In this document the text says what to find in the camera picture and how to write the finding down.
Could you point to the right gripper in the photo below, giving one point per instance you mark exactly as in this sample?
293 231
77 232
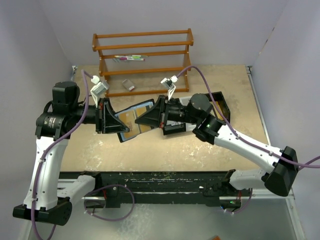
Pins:
154 116

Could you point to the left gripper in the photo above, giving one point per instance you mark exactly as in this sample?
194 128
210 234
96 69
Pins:
106 121

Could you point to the gold credit card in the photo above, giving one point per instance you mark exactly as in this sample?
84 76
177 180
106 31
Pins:
128 118
143 123

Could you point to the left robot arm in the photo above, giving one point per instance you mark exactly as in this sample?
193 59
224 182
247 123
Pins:
44 202

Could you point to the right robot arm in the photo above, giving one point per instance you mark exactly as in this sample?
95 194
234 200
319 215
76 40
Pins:
277 167

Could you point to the silver cards in bin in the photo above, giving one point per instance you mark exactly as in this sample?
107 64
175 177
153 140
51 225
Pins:
173 123

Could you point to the black left bin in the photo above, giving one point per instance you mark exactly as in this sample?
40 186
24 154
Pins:
168 129

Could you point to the black bin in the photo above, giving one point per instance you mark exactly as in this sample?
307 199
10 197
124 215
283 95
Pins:
218 96
168 129

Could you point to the white middle bin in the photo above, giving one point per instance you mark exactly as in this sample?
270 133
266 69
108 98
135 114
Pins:
185 100

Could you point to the small grey box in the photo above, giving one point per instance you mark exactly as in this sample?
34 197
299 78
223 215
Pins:
128 84

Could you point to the coloured pens on rack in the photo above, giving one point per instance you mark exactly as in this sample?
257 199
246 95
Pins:
129 58

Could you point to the wooden block in bin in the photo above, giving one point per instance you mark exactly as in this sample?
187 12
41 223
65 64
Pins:
221 107

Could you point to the black right bin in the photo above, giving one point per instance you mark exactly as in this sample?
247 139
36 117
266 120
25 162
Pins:
218 96

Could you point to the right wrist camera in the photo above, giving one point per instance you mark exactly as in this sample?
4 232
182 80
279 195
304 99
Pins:
170 84

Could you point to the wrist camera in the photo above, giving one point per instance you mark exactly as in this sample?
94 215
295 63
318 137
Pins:
170 84
99 88

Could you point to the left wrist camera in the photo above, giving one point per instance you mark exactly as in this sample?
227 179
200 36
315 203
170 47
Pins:
99 88

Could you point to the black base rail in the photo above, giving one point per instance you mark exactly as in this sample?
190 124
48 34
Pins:
209 188

